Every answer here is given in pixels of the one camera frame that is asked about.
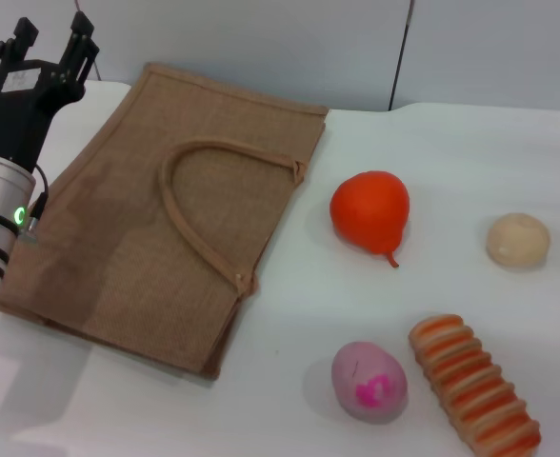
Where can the beige round bun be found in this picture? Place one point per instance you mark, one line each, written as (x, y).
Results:
(518, 240)

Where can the pink toy peach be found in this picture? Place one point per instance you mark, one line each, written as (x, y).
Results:
(366, 381)

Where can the orange toy fruit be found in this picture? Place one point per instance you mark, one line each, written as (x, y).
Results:
(368, 209)

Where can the orange striped bread roll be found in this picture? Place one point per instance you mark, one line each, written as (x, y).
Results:
(470, 385)

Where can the brown jute handbag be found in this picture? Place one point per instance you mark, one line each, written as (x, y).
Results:
(118, 224)

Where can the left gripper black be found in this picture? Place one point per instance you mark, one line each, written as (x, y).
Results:
(20, 109)

